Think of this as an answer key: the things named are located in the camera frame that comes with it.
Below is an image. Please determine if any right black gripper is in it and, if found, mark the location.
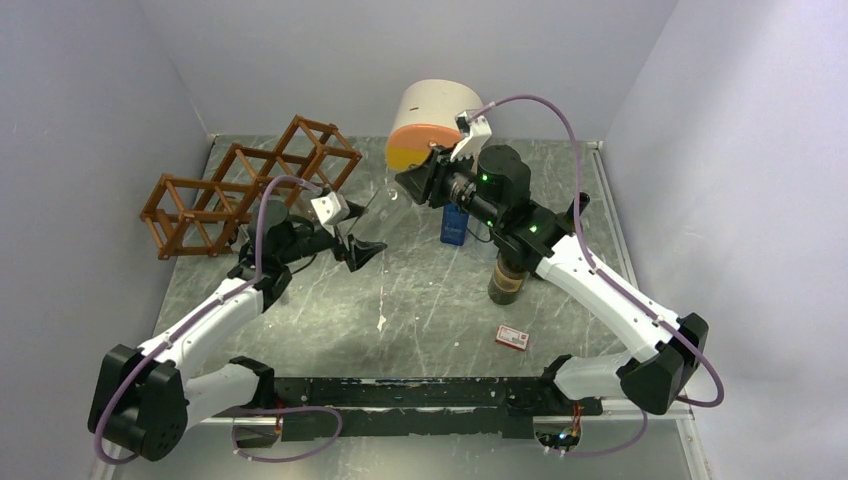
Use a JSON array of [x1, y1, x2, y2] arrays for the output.
[[396, 142, 503, 230]]

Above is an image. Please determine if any clear bottle silver cap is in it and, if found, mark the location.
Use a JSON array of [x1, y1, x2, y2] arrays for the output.
[[349, 185, 404, 242]]

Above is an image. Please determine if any brown wooden wine rack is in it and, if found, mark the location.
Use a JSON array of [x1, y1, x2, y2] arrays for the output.
[[140, 115, 363, 260]]

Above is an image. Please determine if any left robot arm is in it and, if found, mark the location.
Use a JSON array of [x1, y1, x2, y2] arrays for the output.
[[87, 192, 386, 465]]

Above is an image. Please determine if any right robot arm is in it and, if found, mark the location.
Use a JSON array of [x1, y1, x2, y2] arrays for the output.
[[395, 145, 709, 415]]

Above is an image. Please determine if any tall blue glass bottle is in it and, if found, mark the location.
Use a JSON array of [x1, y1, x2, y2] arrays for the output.
[[440, 203, 469, 246]]

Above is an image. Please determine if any dark brown wine bottle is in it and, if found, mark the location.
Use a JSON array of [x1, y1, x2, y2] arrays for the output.
[[487, 254, 529, 305]]

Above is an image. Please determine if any olive green wine bottle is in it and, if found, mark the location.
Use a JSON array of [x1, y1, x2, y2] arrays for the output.
[[557, 191, 591, 232]]

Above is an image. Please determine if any cylindrical drawer cabinet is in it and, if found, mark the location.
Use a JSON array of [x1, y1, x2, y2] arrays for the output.
[[385, 79, 483, 171]]

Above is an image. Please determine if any small red white box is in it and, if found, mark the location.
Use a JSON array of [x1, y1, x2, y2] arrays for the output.
[[495, 325, 529, 351]]

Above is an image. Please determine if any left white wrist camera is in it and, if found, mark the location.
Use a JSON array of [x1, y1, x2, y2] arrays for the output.
[[310, 191, 351, 227]]

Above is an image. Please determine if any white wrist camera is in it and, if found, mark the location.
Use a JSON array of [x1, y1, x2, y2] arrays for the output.
[[310, 191, 351, 227], [450, 111, 492, 162]]

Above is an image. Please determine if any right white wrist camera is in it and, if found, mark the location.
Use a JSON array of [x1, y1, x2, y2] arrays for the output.
[[450, 111, 492, 162]]

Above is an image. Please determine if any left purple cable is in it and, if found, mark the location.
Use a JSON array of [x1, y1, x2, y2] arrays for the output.
[[92, 175, 326, 465]]

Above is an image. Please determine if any black base frame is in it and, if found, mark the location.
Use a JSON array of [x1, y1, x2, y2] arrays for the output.
[[235, 373, 603, 448]]

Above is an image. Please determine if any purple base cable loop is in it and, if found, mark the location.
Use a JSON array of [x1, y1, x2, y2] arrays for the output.
[[230, 405, 346, 464]]

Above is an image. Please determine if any aluminium rail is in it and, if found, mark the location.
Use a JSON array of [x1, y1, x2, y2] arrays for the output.
[[207, 382, 678, 422]]

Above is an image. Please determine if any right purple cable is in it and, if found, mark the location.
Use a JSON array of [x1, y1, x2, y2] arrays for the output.
[[471, 93, 725, 409]]

